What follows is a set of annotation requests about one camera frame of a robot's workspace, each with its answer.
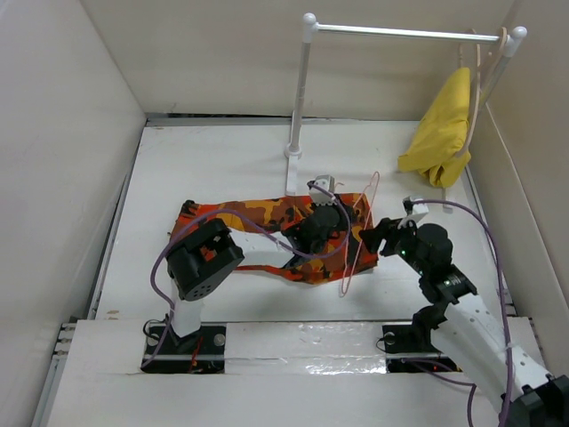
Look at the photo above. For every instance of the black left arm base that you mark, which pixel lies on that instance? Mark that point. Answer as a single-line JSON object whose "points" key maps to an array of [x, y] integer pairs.
{"points": [[201, 353]]}

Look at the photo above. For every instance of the yellow garment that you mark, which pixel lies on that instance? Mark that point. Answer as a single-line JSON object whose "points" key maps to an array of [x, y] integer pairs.
{"points": [[441, 134]]}

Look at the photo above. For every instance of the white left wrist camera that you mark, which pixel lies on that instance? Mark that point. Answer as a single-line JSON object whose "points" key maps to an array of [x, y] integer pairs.
{"points": [[322, 189]]}

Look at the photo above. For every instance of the aluminium frame rail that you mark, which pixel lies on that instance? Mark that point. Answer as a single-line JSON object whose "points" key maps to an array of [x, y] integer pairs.
{"points": [[58, 361]]}

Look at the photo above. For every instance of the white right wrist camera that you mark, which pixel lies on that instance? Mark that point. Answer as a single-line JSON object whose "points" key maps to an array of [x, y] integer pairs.
{"points": [[415, 211]]}

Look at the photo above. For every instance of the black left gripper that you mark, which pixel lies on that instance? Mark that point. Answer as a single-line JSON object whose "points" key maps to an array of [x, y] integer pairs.
{"points": [[335, 208]]}

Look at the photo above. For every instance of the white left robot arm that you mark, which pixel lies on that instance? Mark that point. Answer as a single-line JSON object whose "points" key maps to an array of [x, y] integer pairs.
{"points": [[200, 261]]}

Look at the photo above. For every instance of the wooden hanger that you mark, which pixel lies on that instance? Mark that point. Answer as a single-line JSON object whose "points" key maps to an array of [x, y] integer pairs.
{"points": [[483, 68]]}

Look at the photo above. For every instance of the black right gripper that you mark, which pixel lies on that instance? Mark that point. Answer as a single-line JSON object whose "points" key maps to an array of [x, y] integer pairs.
{"points": [[387, 229]]}

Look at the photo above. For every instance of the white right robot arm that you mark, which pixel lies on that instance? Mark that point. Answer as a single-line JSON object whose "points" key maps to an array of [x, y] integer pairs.
{"points": [[457, 323]]}

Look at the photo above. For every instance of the orange camouflage trousers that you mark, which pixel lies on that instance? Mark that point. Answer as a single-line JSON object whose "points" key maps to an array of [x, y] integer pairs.
{"points": [[277, 214]]}

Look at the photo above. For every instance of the white clothes rack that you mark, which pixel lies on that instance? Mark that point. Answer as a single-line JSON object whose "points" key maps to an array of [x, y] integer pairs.
{"points": [[311, 26]]}

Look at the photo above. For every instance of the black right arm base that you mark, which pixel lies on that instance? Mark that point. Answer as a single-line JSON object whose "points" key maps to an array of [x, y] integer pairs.
{"points": [[406, 353]]}

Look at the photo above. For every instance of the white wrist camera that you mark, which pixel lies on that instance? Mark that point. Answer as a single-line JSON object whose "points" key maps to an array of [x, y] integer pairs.
{"points": [[322, 189], [415, 211]]}

